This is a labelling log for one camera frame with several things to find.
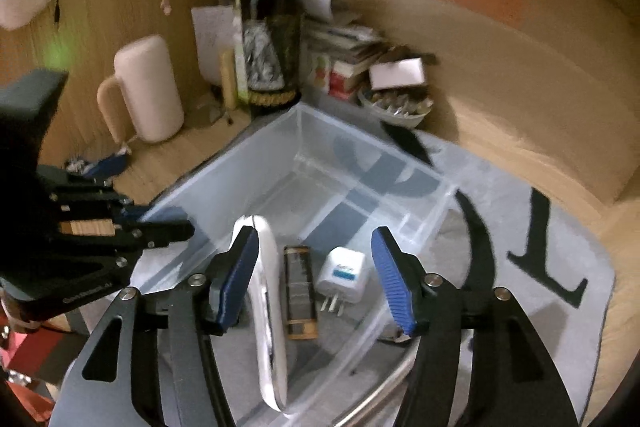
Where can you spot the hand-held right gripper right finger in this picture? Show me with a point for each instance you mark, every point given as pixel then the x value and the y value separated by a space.
pixel 392 277

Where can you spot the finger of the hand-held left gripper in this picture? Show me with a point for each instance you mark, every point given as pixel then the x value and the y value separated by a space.
pixel 160 213
pixel 160 232

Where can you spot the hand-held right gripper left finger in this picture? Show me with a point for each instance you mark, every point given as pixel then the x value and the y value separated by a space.
pixel 242 267

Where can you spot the white charger plug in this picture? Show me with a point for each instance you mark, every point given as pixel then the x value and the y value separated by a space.
pixel 342 274

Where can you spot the white handheld device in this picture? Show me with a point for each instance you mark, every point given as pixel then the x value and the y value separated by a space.
pixel 270 332

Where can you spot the clear plastic storage box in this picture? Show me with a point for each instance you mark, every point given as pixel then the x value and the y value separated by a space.
pixel 330 187

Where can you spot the red cloth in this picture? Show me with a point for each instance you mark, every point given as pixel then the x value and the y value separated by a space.
pixel 22 387

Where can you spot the grey mat with black letters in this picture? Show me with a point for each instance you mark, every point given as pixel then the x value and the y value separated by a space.
pixel 525 307

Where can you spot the yellow candle stick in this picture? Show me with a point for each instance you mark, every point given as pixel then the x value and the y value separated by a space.
pixel 228 79

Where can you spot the white bowl with small pieces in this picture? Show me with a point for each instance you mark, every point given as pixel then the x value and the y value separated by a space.
pixel 395 109

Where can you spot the white note paper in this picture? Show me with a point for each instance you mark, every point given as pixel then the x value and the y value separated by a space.
pixel 212 37

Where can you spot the white card box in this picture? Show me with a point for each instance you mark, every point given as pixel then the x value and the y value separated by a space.
pixel 397 73

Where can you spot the stack of books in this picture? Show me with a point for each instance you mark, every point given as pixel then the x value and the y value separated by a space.
pixel 345 57

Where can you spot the dark wine bottle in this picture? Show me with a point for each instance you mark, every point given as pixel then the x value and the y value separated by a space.
pixel 270 7

